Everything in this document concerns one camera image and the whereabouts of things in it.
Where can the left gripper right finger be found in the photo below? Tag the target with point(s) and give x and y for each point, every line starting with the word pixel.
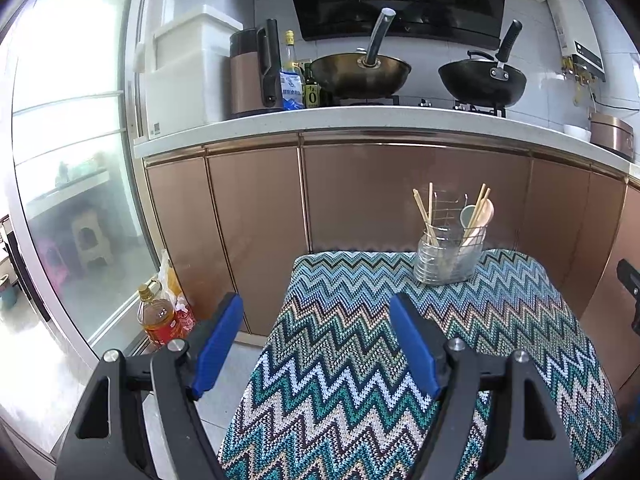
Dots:
pixel 525 438

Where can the pale blue ceramic spoon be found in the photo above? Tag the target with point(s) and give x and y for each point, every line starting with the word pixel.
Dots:
pixel 466 216

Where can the bamboo chopstick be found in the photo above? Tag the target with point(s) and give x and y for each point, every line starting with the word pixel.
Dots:
pixel 485 214
pixel 430 207
pixel 426 217
pixel 484 190

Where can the white ceramic spoon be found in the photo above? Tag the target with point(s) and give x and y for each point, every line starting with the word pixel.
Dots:
pixel 477 238

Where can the cooking oil bottle on floor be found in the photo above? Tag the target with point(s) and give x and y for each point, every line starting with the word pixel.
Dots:
pixel 156 315

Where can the red snack bag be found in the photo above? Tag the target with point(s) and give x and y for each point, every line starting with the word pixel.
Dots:
pixel 173 292

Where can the copper rice cooker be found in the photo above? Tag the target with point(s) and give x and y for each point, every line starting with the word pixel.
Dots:
pixel 612 134

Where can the white bowl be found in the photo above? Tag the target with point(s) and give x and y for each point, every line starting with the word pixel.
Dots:
pixel 577 132

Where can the gas stove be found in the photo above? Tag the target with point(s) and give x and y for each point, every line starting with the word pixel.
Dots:
pixel 327 100

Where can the black wok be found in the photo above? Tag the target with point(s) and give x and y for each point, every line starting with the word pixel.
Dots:
pixel 487 80

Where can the white water heater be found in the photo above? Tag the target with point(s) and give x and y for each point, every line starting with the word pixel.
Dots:
pixel 580 50

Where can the copper lower cabinets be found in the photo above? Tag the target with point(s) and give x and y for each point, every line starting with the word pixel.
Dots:
pixel 234 216

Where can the sliding glass door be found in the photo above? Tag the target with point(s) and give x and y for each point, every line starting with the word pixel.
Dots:
pixel 73 203

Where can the white countertop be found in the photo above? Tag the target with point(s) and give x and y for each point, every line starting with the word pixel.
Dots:
pixel 422 121

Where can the bronze wok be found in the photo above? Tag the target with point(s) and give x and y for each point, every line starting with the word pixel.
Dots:
pixel 363 75

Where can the dark sauce bottle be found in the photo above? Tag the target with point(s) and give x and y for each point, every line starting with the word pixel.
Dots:
pixel 311 87

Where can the white storage box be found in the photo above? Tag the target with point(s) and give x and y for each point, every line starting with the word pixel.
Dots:
pixel 185 69

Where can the copper electric kettle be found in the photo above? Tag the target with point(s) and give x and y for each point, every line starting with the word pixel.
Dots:
pixel 255 64

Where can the yellow cap oil bottle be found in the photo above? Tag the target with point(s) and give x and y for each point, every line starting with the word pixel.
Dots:
pixel 289 58

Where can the wire utensil holder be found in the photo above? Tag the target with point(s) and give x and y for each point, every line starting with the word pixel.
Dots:
pixel 446 263

